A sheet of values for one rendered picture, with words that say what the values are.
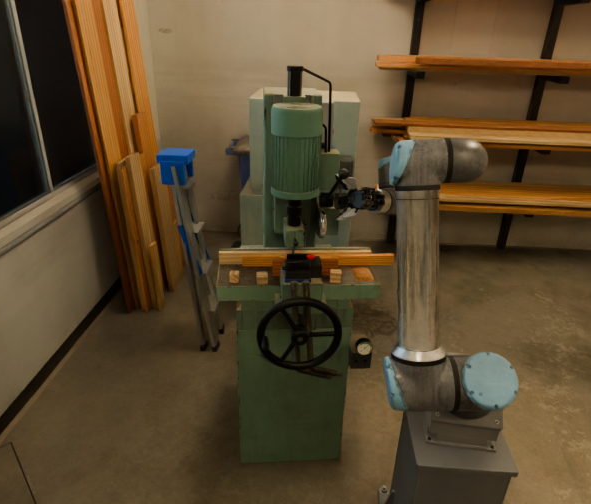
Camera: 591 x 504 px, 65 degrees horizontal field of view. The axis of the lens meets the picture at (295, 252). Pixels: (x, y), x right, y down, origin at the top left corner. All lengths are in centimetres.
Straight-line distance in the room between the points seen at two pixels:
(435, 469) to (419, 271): 65
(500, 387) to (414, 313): 29
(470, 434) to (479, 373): 35
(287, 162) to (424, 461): 105
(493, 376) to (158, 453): 154
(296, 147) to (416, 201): 52
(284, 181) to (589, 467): 188
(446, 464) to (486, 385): 37
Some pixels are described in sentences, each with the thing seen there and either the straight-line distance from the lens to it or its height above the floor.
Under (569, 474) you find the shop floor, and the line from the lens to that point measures 256.
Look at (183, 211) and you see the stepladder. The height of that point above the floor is 88.
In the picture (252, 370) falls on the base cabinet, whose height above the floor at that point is 52.
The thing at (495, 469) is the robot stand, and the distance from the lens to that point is 166.
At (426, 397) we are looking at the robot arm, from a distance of 133.
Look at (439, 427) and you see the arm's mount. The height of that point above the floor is 62.
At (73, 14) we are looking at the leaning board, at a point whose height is 178.
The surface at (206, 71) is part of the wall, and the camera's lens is 409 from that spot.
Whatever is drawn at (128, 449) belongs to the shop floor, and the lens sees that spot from 240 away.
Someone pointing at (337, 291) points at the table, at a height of 87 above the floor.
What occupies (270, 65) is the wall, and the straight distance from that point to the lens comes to 399.
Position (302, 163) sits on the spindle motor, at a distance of 159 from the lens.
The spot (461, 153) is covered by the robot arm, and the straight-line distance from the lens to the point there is 124.
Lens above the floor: 173
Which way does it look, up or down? 26 degrees down
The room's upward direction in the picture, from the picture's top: 2 degrees clockwise
